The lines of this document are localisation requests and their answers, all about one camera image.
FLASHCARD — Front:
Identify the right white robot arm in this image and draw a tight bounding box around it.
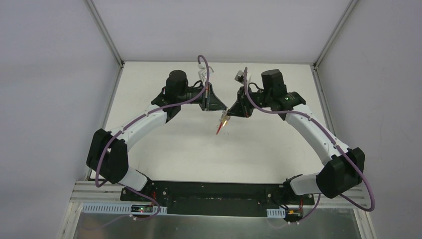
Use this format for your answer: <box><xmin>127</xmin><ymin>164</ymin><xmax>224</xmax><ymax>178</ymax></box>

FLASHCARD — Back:
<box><xmin>227</xmin><ymin>69</ymin><xmax>365</xmax><ymax>204</ymax></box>

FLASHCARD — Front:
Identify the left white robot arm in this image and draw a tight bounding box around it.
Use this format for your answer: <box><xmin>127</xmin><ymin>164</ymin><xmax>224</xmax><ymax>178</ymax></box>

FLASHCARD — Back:
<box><xmin>86</xmin><ymin>70</ymin><xmax>226</xmax><ymax>201</ymax></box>

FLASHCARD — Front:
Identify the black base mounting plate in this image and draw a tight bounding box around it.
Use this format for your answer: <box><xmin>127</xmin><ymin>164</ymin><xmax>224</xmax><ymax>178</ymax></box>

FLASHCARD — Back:
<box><xmin>120</xmin><ymin>180</ymin><xmax>315</xmax><ymax>217</ymax></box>

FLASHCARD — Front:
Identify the right controller board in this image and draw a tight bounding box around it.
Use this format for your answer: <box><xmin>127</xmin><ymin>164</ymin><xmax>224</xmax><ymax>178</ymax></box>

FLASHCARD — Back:
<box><xmin>285</xmin><ymin>209</ymin><xmax>304</xmax><ymax>222</ymax></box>

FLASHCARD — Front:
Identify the controller board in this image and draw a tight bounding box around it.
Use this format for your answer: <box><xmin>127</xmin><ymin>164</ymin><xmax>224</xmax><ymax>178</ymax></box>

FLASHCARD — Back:
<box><xmin>285</xmin><ymin>209</ymin><xmax>304</xmax><ymax>222</ymax></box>
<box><xmin>131</xmin><ymin>205</ymin><xmax>154</xmax><ymax>214</ymax></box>

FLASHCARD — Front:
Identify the left controller board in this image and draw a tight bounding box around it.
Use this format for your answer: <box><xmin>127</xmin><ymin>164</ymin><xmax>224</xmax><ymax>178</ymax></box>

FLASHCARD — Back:
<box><xmin>131</xmin><ymin>205</ymin><xmax>154</xmax><ymax>214</ymax></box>

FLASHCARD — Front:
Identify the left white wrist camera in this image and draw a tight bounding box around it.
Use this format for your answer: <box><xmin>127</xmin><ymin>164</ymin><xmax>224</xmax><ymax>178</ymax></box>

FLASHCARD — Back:
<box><xmin>198</xmin><ymin>64</ymin><xmax>214</xmax><ymax>83</ymax></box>

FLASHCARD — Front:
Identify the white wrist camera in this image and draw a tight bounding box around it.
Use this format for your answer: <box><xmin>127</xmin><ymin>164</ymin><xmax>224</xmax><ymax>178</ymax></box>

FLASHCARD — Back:
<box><xmin>198</xmin><ymin>64</ymin><xmax>214</xmax><ymax>83</ymax></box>
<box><xmin>234</xmin><ymin>69</ymin><xmax>251</xmax><ymax>85</ymax></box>

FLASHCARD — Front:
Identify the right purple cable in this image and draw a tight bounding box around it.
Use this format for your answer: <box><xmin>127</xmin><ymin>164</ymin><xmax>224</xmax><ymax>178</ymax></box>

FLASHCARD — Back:
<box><xmin>242</xmin><ymin>67</ymin><xmax>376</xmax><ymax>228</ymax></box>

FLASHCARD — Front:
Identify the purple cable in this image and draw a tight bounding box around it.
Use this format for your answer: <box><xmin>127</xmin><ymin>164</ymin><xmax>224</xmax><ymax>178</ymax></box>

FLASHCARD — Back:
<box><xmin>242</xmin><ymin>67</ymin><xmax>376</xmax><ymax>228</ymax></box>
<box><xmin>82</xmin><ymin>54</ymin><xmax>211</xmax><ymax>231</ymax></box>

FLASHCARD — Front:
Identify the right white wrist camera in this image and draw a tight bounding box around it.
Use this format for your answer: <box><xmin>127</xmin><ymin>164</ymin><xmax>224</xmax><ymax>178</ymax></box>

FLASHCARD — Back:
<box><xmin>234</xmin><ymin>69</ymin><xmax>251</xmax><ymax>85</ymax></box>

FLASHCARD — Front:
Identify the right white slotted cable duct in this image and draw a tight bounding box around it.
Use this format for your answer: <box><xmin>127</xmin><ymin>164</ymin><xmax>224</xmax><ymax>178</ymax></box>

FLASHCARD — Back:
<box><xmin>266</xmin><ymin>207</ymin><xmax>286</xmax><ymax>219</ymax></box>

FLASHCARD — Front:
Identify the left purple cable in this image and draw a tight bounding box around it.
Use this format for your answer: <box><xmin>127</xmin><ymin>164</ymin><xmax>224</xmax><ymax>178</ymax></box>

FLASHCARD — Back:
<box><xmin>82</xmin><ymin>54</ymin><xmax>211</xmax><ymax>231</ymax></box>

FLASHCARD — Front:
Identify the aluminium frame rail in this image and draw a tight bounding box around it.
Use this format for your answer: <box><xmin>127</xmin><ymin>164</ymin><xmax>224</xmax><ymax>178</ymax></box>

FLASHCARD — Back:
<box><xmin>70</xmin><ymin>181</ymin><xmax>370</xmax><ymax>209</ymax></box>

